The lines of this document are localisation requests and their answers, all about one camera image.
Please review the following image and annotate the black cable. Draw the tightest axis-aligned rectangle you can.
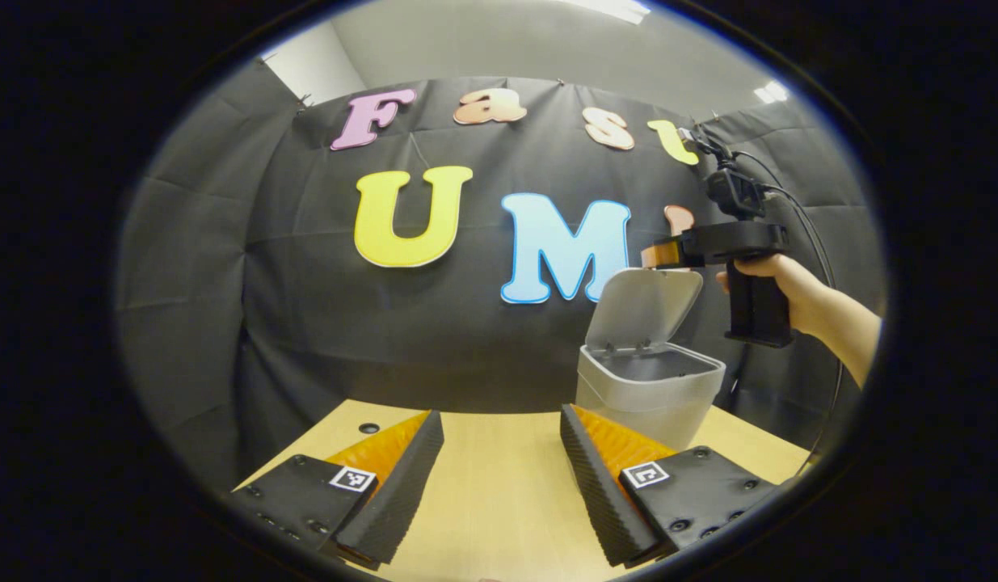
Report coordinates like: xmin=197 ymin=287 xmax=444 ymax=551
xmin=729 ymin=150 xmax=845 ymax=474

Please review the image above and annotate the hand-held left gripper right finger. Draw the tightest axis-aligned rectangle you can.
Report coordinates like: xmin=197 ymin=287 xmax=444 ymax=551
xmin=561 ymin=404 xmax=782 ymax=568

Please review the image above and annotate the wooden desktop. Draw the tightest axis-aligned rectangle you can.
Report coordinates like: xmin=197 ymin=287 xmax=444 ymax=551
xmin=232 ymin=398 xmax=815 ymax=582

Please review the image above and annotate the black backdrop cloth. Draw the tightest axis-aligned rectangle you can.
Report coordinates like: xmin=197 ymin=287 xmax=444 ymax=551
xmin=117 ymin=58 xmax=886 ymax=494

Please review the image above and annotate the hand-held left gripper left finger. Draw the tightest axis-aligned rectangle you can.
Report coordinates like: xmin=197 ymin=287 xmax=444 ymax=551
xmin=228 ymin=410 xmax=445 ymax=567

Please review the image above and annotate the white desktop garbage bin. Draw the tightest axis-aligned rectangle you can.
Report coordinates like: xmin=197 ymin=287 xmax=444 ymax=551
xmin=575 ymin=267 xmax=727 ymax=452

